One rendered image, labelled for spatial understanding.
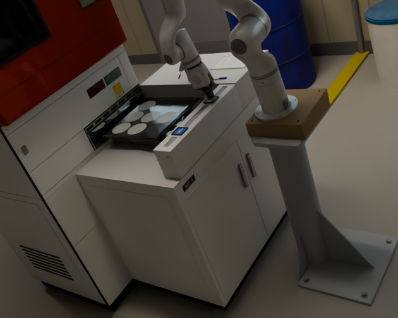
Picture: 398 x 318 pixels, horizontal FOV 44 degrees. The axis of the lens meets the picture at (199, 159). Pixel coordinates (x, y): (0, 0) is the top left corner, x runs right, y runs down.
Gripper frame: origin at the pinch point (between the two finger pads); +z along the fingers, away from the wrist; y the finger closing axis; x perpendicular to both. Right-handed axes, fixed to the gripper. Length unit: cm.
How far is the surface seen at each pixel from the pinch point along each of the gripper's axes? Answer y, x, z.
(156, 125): -27.4, -13.5, 3.4
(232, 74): -2.9, 23.5, 1.9
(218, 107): 3.2, -2.3, 6.1
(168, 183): -3.0, -43.9, 16.7
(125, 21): -301, 250, -19
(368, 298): 42, -16, 109
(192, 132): 3.4, -24.0, 5.0
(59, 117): -55, -39, -22
